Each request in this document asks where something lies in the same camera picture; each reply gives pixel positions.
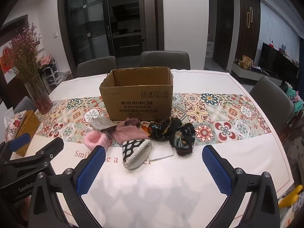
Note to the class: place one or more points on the black orange patterned scarf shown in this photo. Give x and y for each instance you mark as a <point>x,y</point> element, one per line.
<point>166,129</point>

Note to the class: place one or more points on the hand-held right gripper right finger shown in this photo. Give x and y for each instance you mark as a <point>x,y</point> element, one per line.
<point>217,171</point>

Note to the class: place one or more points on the white paper piece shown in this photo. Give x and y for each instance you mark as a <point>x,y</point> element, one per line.
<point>161,154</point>

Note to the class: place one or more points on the pink knit cloth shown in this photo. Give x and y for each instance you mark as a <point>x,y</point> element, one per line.
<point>129,133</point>

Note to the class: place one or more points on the gold tissue box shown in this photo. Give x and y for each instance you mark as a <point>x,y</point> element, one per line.
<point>27,128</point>

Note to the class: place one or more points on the pink cloth on rack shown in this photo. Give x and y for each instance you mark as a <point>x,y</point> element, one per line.
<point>47,59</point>

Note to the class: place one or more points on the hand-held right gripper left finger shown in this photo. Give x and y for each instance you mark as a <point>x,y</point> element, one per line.
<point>91,171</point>

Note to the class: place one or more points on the glass vase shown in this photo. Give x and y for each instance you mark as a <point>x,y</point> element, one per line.
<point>39,97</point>

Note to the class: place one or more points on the black television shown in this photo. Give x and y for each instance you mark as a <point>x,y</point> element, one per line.
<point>277,59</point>

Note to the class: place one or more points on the light grey folded cloth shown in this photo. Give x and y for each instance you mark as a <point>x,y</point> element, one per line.
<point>101,123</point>

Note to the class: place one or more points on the floral patterned cloth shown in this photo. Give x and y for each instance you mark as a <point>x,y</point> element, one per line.
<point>14,123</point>

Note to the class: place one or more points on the colourful toy pile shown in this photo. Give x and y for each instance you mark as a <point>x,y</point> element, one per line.
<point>294,97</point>

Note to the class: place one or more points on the dark entry door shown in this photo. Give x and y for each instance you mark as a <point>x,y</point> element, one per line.
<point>16,28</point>

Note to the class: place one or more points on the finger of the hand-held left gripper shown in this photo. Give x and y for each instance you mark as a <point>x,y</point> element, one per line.
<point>20,141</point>
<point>54,145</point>

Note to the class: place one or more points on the grey dining chair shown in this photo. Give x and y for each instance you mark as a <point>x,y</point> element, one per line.
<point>273,102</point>
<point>25,105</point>
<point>97,67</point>
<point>165,60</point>

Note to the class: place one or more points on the dark sliding glass door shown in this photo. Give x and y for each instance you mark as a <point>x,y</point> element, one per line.
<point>83,23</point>

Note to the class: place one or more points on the yellow plastic toy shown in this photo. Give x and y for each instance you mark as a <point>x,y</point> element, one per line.
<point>293,196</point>

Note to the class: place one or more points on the yellow paper bags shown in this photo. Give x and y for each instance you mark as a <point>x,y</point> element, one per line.
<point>247,61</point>

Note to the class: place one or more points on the pink fluffy sock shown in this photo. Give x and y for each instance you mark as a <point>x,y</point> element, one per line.
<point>93,137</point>

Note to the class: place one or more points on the white tablecloth with tile band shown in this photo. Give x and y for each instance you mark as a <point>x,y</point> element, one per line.
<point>152,194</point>

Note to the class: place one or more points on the red door decoration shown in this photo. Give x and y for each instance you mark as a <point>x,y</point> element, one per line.
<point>6,58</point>

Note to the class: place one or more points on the clear shoe rack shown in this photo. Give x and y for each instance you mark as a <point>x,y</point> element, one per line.
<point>48,77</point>

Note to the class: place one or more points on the white television cabinet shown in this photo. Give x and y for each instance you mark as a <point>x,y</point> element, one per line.
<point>249,73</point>

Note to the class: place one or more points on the brown cardboard box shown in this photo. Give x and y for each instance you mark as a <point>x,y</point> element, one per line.
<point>135,95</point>

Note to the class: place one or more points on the dark wooden room door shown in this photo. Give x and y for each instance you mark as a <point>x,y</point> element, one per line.
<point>223,33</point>

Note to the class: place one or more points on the dried pink flower bunch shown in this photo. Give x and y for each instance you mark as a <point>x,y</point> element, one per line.
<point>23,52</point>

